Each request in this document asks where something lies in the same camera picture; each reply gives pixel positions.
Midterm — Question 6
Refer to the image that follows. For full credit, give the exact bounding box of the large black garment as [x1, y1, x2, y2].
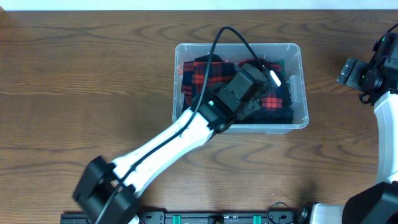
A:
[182, 53, 294, 125]

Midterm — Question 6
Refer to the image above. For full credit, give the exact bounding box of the green taped cloth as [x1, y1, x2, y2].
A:
[273, 59, 286, 80]

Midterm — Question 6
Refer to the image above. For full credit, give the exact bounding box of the red navy plaid shirt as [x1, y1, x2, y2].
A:
[180, 56, 292, 112]

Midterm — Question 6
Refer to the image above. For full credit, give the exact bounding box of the pink printed shirt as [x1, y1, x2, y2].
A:
[177, 65, 183, 76]

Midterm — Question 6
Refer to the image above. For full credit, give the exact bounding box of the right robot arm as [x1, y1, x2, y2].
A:
[295, 29, 397, 223]

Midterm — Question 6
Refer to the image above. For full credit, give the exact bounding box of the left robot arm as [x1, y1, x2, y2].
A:
[72, 63, 281, 224]

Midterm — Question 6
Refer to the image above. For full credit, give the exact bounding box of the clear plastic storage bin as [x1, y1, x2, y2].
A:
[172, 43, 309, 134]

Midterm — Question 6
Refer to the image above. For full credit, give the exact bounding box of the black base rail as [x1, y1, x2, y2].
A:
[60, 210, 312, 224]

